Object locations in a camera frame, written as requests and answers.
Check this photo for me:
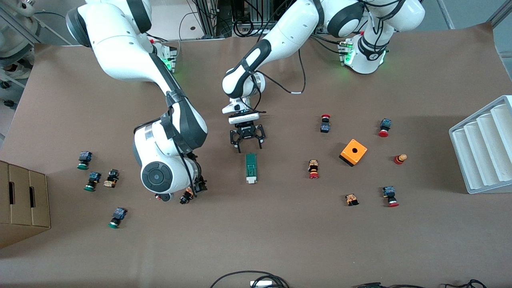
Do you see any black flat cable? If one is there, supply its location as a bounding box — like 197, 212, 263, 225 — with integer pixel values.
354, 282, 426, 288

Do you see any grey metal machine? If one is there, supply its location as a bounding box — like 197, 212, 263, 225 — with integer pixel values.
0, 0, 44, 82

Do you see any orange button enclosure box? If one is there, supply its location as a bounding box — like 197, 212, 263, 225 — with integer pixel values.
339, 138, 368, 167

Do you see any aluminium frame post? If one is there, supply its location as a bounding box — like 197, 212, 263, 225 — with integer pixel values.
202, 0, 232, 38

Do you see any grey metal bar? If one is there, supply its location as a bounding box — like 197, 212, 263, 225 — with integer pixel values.
436, 0, 456, 30

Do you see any white ridged plastic tray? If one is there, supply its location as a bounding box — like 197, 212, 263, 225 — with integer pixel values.
449, 95, 512, 194

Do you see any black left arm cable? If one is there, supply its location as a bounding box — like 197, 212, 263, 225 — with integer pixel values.
240, 48, 306, 116

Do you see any black switch with orange block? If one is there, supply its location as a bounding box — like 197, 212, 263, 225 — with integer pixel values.
103, 169, 120, 188

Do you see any green pushbutton with blue block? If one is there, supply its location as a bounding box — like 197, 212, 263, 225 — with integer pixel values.
84, 172, 102, 192
77, 151, 93, 170
108, 207, 128, 229

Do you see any aluminium profile bar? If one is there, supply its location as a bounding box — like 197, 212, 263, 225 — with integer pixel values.
490, 0, 512, 28

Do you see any black cable coil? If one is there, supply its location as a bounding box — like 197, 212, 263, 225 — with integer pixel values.
233, 18, 256, 38

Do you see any black round button orange block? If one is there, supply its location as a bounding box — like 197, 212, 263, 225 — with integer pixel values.
179, 187, 196, 205

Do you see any black looped cable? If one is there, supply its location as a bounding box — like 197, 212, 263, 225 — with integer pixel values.
210, 271, 290, 288

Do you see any brown cardboard box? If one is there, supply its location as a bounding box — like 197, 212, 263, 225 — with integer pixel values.
0, 161, 51, 249

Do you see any thin black curly cable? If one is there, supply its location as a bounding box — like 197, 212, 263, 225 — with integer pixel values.
442, 279, 488, 288

